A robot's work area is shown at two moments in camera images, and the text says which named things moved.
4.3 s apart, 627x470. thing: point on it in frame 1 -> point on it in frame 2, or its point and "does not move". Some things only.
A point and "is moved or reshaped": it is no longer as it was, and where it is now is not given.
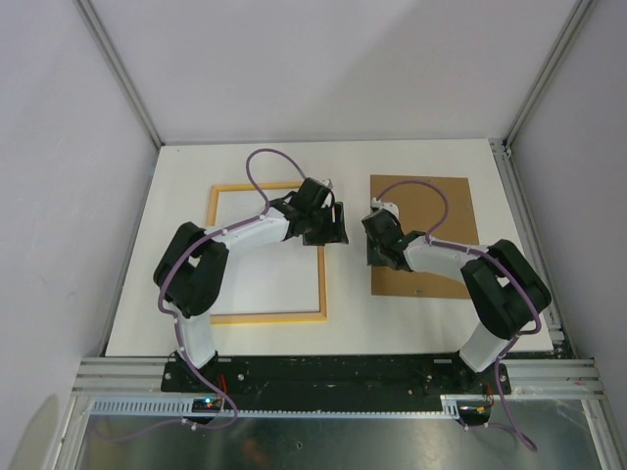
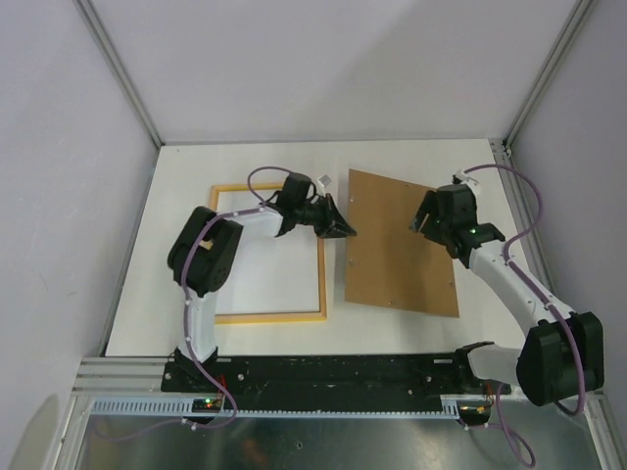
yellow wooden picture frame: x=268 y=317 does not move
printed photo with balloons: x=272 y=276 does not move
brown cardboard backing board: x=419 y=207 is moved or reshaped
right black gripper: x=373 y=258 -> x=429 y=205
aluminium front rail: x=120 y=377 does not move
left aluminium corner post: x=95 y=24 does not move
